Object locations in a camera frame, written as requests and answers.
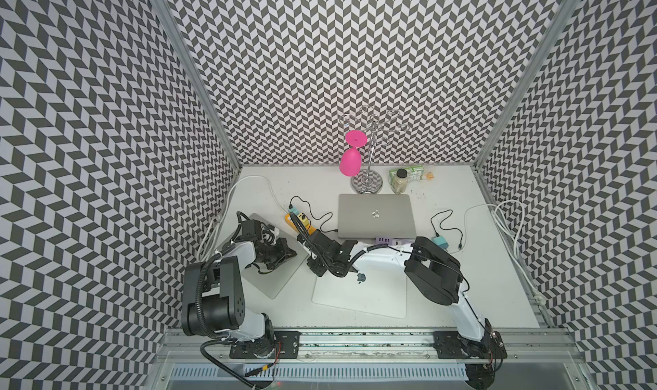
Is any black charger cable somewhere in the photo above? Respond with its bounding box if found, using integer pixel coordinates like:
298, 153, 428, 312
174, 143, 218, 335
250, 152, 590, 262
287, 195, 335, 234
429, 209, 465, 251

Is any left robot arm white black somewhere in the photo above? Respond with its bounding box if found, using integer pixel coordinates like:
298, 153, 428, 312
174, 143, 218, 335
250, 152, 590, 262
181, 211, 304, 359

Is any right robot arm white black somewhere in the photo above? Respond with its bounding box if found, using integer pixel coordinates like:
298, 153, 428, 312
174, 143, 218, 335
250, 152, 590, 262
290, 215, 507, 370

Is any silver closed laptop left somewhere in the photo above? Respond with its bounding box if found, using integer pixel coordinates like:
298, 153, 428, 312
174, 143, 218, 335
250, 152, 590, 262
222, 211, 307, 299

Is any yellow charger on orange strip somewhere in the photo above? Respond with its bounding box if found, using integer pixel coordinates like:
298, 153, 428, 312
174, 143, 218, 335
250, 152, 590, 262
297, 213, 311, 225

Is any grey closed laptop centre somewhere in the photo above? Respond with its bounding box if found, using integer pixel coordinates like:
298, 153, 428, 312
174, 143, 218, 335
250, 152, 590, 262
338, 194, 417, 239

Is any white closed laptop front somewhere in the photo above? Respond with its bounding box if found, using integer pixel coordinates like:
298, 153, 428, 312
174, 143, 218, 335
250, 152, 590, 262
312, 248, 408, 319

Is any orange power strip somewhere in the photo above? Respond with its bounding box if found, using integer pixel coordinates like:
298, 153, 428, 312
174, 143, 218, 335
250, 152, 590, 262
285, 213, 316, 235

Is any purple power strip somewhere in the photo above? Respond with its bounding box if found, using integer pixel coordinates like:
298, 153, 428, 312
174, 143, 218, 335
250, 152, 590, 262
375, 237, 413, 246

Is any chrome glass holder stand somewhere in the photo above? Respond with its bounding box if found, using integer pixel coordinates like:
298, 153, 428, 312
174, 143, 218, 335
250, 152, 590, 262
340, 105, 404, 195

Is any pink plastic wine glass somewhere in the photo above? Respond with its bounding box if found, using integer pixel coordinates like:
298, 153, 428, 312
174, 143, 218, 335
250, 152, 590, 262
339, 130, 368, 177

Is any spice jar black lid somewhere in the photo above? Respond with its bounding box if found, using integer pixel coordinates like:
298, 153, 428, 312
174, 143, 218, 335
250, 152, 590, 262
391, 168, 408, 195

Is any green snack packet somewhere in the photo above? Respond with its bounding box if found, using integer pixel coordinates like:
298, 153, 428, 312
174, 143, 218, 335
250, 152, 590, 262
388, 165, 425, 184

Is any white power cord left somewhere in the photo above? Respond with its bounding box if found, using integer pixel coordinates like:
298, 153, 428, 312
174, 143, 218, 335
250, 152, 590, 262
194, 174, 288, 263

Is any white power cord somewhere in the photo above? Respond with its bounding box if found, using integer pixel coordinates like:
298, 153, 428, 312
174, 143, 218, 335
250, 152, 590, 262
194, 174, 288, 263
463, 198, 548, 306

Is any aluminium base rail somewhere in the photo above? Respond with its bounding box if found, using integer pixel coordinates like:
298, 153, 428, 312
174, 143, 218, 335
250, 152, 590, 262
148, 327, 586, 365

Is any white power cord right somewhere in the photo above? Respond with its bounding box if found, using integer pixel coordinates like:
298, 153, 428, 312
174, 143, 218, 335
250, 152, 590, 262
463, 198, 548, 306

